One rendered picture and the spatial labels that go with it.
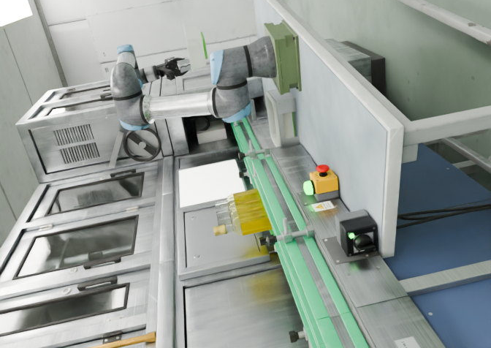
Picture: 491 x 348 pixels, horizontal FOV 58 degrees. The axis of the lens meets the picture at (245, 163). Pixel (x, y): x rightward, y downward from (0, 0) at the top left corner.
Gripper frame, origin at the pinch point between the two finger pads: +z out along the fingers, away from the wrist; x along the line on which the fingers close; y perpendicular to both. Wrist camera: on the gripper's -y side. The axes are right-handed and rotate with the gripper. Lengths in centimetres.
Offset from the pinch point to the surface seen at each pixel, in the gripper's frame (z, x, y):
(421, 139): 47, -11, -135
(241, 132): 12.6, 39.1, -11.8
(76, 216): -77, 46, -31
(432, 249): 47, 20, -139
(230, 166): 2, 54, -16
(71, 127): -78, 22, 23
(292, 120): 32, 16, -59
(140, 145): -44, 41, 14
